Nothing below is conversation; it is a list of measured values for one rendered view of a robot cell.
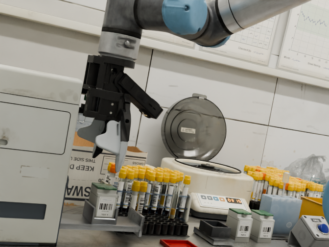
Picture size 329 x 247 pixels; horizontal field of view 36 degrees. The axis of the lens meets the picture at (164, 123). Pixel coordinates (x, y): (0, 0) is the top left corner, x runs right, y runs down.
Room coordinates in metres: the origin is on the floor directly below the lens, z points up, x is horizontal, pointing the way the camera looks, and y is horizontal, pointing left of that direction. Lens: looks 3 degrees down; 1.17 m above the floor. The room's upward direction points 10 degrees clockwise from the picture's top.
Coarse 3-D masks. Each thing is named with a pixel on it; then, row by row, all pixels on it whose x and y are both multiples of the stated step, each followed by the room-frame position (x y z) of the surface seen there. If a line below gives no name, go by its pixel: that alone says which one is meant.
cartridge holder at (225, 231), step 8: (200, 224) 1.13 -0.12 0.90; (208, 224) 1.10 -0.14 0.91; (216, 224) 1.15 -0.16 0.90; (224, 224) 1.12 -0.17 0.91; (200, 232) 1.12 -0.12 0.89; (208, 232) 1.09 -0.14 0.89; (216, 232) 1.09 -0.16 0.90; (224, 232) 1.09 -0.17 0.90; (208, 240) 1.08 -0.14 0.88; (216, 240) 1.07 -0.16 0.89; (224, 240) 1.08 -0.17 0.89; (232, 240) 1.08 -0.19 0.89
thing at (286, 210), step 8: (264, 200) 1.24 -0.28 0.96; (272, 200) 1.22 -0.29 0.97; (280, 200) 1.23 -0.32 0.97; (288, 200) 1.25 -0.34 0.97; (296, 200) 1.26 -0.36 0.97; (264, 208) 1.24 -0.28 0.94; (272, 208) 1.22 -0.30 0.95; (280, 208) 1.24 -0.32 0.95; (288, 208) 1.25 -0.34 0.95; (296, 208) 1.26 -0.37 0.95; (280, 216) 1.24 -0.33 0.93; (288, 216) 1.25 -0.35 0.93; (296, 216) 1.26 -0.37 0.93; (280, 224) 1.24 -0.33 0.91; (288, 224) 1.25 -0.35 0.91; (280, 232) 1.24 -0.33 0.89; (288, 232) 1.26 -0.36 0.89
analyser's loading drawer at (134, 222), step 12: (84, 204) 0.97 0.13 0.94; (72, 216) 0.95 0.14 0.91; (84, 216) 0.96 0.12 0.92; (132, 216) 1.00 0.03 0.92; (60, 228) 0.89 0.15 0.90; (72, 228) 0.90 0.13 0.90; (84, 228) 0.91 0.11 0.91; (96, 228) 0.92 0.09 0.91; (108, 228) 0.93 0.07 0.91; (120, 228) 0.94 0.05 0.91; (132, 228) 0.95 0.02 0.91
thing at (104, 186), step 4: (92, 184) 0.96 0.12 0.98; (96, 184) 0.95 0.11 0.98; (100, 184) 0.96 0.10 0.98; (104, 184) 0.97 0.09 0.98; (108, 184) 0.98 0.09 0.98; (100, 188) 0.94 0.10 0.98; (104, 188) 0.94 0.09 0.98; (108, 188) 0.94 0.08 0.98; (112, 188) 0.95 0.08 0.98; (116, 188) 0.95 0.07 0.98
